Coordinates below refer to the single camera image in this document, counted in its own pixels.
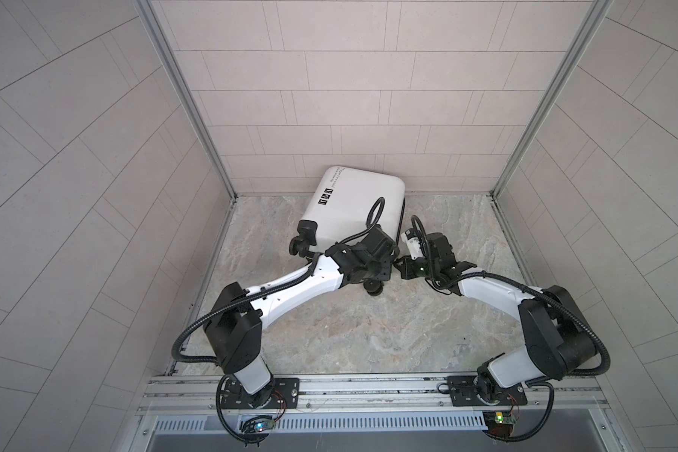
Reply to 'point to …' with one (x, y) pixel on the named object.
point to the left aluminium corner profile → (202, 125)
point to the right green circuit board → (500, 423)
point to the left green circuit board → (264, 425)
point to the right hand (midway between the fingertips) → (394, 263)
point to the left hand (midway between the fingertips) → (393, 265)
